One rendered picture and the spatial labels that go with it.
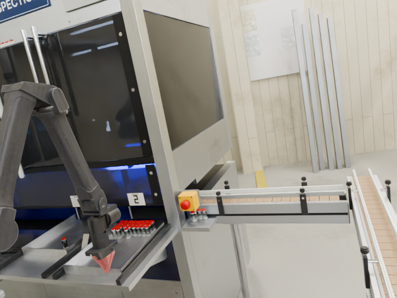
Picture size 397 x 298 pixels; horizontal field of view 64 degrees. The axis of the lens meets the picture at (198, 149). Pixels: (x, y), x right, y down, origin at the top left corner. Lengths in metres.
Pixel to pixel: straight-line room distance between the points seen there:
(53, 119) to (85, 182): 0.23
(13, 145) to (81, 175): 0.25
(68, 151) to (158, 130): 0.43
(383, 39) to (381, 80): 0.55
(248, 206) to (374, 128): 4.05
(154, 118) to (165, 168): 0.22
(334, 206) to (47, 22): 1.41
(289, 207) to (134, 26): 0.95
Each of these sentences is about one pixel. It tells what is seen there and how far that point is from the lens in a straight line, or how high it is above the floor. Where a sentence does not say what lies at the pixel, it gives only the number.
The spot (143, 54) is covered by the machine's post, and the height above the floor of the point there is 1.63.
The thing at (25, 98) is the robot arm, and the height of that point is 1.53.
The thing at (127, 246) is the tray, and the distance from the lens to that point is 1.39.
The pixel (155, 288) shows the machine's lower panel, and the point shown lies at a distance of 1.69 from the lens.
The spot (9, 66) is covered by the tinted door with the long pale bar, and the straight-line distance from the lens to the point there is 1.80.
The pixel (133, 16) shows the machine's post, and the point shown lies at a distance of 1.33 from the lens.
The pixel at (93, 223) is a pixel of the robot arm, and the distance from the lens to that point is 1.13.
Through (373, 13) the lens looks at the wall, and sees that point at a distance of 5.21.
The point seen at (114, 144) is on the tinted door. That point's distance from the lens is 1.46.
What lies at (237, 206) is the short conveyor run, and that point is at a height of 0.92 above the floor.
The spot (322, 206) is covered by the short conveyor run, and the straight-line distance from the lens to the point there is 1.37.
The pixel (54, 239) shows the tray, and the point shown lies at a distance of 1.72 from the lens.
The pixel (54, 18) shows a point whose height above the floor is 1.85.
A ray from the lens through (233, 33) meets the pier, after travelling 4.60.
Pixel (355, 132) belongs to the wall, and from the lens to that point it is 5.21.
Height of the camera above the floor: 1.49
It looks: 12 degrees down
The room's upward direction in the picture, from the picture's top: 11 degrees counter-clockwise
